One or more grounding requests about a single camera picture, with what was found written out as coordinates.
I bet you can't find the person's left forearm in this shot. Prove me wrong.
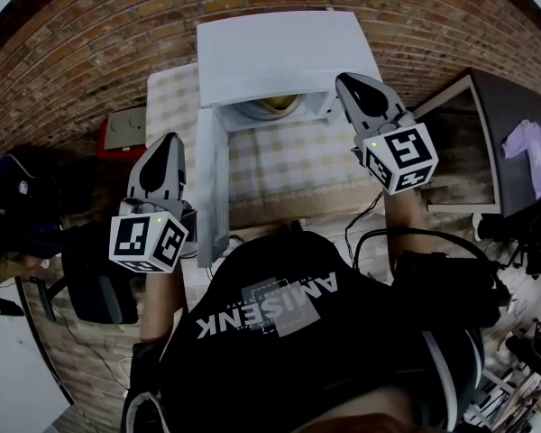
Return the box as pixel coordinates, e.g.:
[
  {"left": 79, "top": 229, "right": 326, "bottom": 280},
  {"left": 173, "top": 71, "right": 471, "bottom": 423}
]
[{"left": 139, "top": 263, "right": 186, "bottom": 345}]

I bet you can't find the glass turntable plate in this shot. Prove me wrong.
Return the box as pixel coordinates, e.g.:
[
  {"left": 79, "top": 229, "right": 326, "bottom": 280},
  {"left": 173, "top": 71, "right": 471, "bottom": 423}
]
[{"left": 232, "top": 95, "right": 308, "bottom": 122}]

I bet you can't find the person's black printed t-shirt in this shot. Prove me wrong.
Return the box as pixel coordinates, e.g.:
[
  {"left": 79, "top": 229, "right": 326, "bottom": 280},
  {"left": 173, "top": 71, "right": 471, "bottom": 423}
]
[{"left": 121, "top": 230, "right": 486, "bottom": 433}]

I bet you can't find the black equipment heap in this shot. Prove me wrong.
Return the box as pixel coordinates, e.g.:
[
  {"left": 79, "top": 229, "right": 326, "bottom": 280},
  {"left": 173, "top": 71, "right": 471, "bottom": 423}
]
[{"left": 472, "top": 196, "right": 541, "bottom": 283}]

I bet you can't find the person's right forearm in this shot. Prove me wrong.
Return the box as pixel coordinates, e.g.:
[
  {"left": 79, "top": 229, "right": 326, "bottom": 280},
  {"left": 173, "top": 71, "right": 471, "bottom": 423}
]
[{"left": 382, "top": 189, "right": 427, "bottom": 272}]

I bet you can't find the black office chair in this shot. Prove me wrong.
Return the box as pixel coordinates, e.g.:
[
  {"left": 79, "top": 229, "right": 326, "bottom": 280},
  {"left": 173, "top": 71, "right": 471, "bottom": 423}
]
[{"left": 35, "top": 223, "right": 140, "bottom": 325}]

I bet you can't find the lavender garment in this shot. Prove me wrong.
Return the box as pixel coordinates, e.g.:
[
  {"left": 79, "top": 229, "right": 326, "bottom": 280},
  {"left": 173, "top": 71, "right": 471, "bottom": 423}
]
[{"left": 500, "top": 119, "right": 541, "bottom": 201}]

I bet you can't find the yellow plastic container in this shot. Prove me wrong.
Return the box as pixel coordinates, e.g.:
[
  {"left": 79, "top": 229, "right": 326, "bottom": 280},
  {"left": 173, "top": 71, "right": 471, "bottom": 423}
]
[{"left": 255, "top": 95, "right": 306, "bottom": 115}]

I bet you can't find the black oval device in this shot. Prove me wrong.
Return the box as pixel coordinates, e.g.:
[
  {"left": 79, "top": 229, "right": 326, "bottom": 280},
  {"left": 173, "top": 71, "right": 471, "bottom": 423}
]
[{"left": 0, "top": 298, "right": 26, "bottom": 318}]

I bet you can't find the red box with grey lid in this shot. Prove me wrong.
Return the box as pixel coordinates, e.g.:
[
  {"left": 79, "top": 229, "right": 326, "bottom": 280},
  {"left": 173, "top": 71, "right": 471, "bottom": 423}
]
[{"left": 96, "top": 106, "right": 148, "bottom": 160}]

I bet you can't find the small black bin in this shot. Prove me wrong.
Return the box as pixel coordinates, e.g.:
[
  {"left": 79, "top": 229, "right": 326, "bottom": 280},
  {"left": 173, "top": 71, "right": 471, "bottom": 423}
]
[{"left": 179, "top": 200, "right": 199, "bottom": 259}]

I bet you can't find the black bag heap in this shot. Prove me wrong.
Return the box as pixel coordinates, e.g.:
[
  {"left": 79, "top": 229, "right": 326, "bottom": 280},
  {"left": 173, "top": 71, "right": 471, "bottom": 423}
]
[{"left": 0, "top": 151, "right": 96, "bottom": 252}]

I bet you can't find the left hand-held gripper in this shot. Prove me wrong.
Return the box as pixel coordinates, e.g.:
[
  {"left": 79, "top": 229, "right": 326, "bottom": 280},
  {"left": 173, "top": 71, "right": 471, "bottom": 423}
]
[{"left": 108, "top": 132, "right": 195, "bottom": 273}]

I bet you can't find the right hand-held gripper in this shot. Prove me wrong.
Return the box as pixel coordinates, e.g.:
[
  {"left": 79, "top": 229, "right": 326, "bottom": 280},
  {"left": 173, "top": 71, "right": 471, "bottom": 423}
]
[{"left": 335, "top": 73, "right": 439, "bottom": 196}]

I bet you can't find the thick black cable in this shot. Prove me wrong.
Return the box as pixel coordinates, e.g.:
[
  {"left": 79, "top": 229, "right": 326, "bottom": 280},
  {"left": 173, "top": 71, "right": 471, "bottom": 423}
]
[{"left": 353, "top": 227, "right": 498, "bottom": 280}]

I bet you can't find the dark desk with white frame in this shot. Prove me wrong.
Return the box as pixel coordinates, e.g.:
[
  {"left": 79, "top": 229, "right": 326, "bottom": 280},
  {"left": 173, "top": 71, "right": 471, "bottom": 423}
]
[{"left": 414, "top": 68, "right": 541, "bottom": 219}]

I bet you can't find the white microwave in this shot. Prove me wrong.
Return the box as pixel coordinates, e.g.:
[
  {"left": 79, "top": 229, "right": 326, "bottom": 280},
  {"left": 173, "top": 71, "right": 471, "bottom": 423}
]
[{"left": 195, "top": 10, "right": 385, "bottom": 269}]

